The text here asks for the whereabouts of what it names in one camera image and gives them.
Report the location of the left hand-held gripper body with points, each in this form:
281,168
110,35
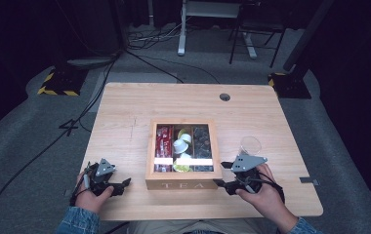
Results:
103,169

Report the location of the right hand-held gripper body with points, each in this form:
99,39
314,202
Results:
247,162

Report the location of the wooden tea box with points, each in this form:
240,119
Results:
183,182

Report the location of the person's left hand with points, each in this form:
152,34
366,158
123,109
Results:
89,201

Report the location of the person's right hand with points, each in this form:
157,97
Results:
268,198

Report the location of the clear plastic cup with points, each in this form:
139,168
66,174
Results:
250,144

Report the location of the grey tape strip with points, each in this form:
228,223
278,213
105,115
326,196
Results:
68,193
309,180

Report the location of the green capsule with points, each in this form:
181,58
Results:
182,167
181,132

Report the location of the small white capsule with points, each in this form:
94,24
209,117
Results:
186,138

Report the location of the large white capsule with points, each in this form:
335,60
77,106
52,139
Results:
180,147

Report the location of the stack of red packets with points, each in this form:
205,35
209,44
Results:
163,143

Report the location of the black yellow striped stand base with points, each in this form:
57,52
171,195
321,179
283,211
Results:
291,86
61,83

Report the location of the grey flat stand foot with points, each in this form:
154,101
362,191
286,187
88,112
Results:
90,61

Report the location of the white desk leg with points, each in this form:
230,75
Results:
182,32
249,45

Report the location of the black metal chair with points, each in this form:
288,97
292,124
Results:
258,29

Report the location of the dark slanted pole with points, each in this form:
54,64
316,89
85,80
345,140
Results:
307,34

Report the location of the white desk beam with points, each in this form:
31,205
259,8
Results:
211,8

